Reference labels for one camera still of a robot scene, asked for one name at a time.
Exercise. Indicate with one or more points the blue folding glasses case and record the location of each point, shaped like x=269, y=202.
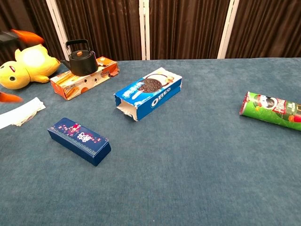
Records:
x=80, y=141

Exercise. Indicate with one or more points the blue Oreo cookie box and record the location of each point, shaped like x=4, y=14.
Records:
x=152, y=94

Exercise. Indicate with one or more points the green Pringles can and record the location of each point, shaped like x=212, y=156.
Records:
x=265, y=110

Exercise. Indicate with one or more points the white partition post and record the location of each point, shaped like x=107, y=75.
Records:
x=57, y=26
x=144, y=28
x=228, y=28

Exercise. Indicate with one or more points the dark brown curtain panel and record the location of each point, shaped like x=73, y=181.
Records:
x=105, y=26
x=185, y=26
x=268, y=26
x=23, y=16

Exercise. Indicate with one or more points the black kettle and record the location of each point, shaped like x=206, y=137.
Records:
x=82, y=63

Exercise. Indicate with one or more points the yellow plush duck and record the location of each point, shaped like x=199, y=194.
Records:
x=35, y=63

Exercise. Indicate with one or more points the white cloth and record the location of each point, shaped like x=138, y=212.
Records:
x=21, y=113

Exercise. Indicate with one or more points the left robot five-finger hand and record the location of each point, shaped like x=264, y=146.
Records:
x=26, y=37

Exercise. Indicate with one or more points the blue table cloth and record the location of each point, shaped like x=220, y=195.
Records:
x=176, y=176

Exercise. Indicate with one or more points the orange biscuit box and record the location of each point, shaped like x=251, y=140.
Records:
x=80, y=86

